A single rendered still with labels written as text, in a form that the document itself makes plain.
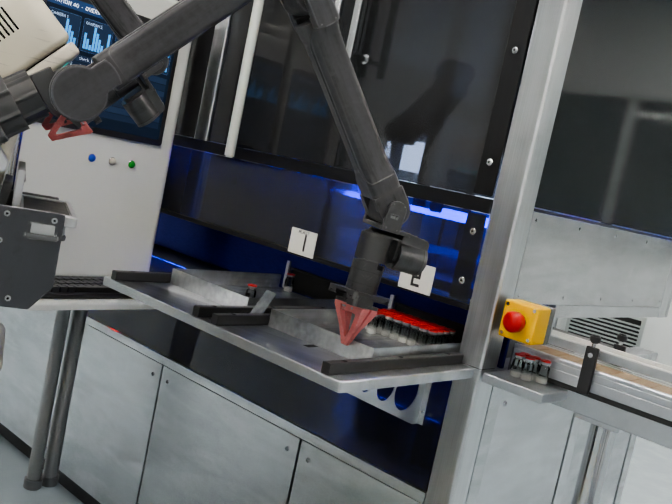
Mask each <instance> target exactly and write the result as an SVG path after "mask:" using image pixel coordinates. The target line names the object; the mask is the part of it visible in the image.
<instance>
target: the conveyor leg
mask: <svg viewBox="0 0 672 504"><path fill-rule="evenodd" d="M574 417H576V418H579V419H581V420H584V421H586V422H589V423H591V424H590V428H589V432H588V436H587V440H586V445H585V449H584V453H583V457H582V461H581V465H580V469H579V473H578V477H577V481H576V485H575V489H574V493H573V497H572V501H571V504H599V501H600V497H601V493H602V489H603V485H604V481H605V477H606V473H607V469H608V465H609V461H610V457H611V453H612V449H613V445H614V441H615V437H616V434H617V433H618V434H619V433H622V432H625V431H622V430H619V429H617V428H614V427H612V426H609V425H606V424H604V423H601V422H598V421H596V420H593V419H591V418H588V417H585V416H583V415H580V414H577V413H575V416H574Z"/></svg>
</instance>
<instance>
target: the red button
mask: <svg viewBox="0 0 672 504"><path fill-rule="evenodd" d="M503 326H504V328H505V330H506V331H508V332H510V333H518V332H520V331H522V330H523V328H524V326H525V318H524V316H523V315H522V314H521V313H520V312H517V311H510V312H507V313H506V314H505V315H504V317H503Z"/></svg>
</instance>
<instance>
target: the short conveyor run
mask: <svg viewBox="0 0 672 504"><path fill-rule="evenodd" d="M601 339H602V338H601V337H600V336H599V335H596V334H592V335H590V339H589V340H590V341H588V340H584V339H581V338H578V337H575V336H572V335H568V334H565V333H562V332H559V331H556V330H552V333H551V337H550V341H549V342H548V343H549V344H546V345H527V344H523V345H521V344H518V343H515V345H514V347H513V348H512V352H511V357H510V361H509V365H508V370H511V366H512V362H513V359H514V358H515V357H514V356H515V353H516V352H518V353H521V352H525V353H529V354H531V355H533V356H537V357H540V358H541V359H546V360H549V361H551V366H549V367H550V372H549V376H548V381H547V383H550V384H553V385H555V386H558V387H561V388H564V389H566V390H568V396H567V400H562V401H556V402H551V404H554V405H556V406H559V407H562V408H564V409H567V410H570V411H572V412H575V413H577V414H580V415H583V416H585V417H588V418H591V419H593V420H596V421H598V422H601V423H604V424H606V425H609V426H612V427H614V428H617V429H619V430H622V431H625V432H627V433H630V434H633V435H635V436H638V437H640V438H643V439H646V440H648V441H651V442H654V443H656V444H659V445H662V446H664V447H667V448H669V449H672V367H671V366H668V365H664V364H661V363H658V362H655V361H652V360H648V359H645V358H642V357H639V356H636V355H632V354H629V353H626V348H627V347H626V346H623V342H625V341H627V340H628V336H627V334H624V333H619V334H617V339H618V341H619V344H614V346H613V348H610V347H607V346H604V345H600V344H599V343H601ZM550 344H552V345H550ZM553 345H555V346H553ZM556 346H558V347H556ZM559 347H561V348H559ZM562 348H564V349H562ZM566 349H567V350H566ZM569 350H570V351H569ZM572 351H573V352H572ZM575 352H576V353H575ZM578 353H579V354H578ZM581 354H583V355H581ZM597 359H598V360H597ZM599 360H601V361H599ZM602 361H604V362H602ZM605 362H607V363H605ZM608 363H609V364H608ZM624 368H625V369H624ZM627 369H628V370H627ZM630 370H632V371H630ZM633 371H635V372H633ZM636 372H638V373H636ZM639 373H641V374H639ZM642 374H644V375H642ZM645 375H647V376H645ZM648 376H650V377H648ZM651 377H653V378H651ZM654 378H656V379H654ZM657 379H659V380H657ZM660 380H662V381H660ZM663 381H665V382H663ZM666 382H668V383H666ZM670 383H671V384H670Z"/></svg>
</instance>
